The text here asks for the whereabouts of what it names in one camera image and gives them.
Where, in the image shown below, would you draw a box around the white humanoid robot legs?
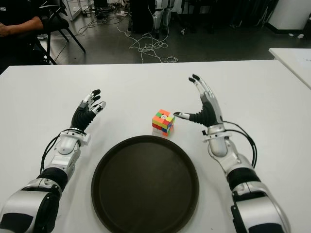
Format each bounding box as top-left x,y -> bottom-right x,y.
152,0 -> 175,37

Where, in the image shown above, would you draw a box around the multicoloured Rubik's cube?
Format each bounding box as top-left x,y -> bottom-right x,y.
152,108 -> 176,136

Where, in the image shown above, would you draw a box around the black folding chair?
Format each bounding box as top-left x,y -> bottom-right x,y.
34,0 -> 86,65

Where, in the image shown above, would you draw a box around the tall black box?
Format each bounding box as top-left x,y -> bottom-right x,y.
130,0 -> 156,34

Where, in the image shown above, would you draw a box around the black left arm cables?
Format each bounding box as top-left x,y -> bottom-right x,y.
40,134 -> 61,170

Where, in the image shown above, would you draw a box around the dark brown round plate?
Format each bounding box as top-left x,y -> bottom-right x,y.
91,135 -> 200,233

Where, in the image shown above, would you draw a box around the robot left hand black silver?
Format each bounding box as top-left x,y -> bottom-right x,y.
70,89 -> 107,132

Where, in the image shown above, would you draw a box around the seated person in black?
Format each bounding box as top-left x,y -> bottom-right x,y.
0,0 -> 47,71

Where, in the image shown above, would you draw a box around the person's bare forearm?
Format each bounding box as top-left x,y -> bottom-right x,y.
0,16 -> 44,37

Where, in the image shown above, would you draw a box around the white glass display case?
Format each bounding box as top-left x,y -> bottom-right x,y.
62,0 -> 82,22

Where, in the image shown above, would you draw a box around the white cabinet with black base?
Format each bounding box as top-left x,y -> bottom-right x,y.
268,0 -> 311,31

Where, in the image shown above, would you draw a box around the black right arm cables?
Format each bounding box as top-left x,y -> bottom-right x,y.
223,121 -> 258,168

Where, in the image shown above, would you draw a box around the tangled white floor cable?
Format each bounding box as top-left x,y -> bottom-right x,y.
116,21 -> 179,64

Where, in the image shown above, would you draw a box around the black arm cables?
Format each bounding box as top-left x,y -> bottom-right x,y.
223,121 -> 258,168
40,134 -> 61,170

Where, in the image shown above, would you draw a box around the robot right hand black silver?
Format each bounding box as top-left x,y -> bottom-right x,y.
173,74 -> 225,129

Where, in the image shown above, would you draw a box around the white side table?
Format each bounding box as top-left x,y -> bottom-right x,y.
268,48 -> 311,89

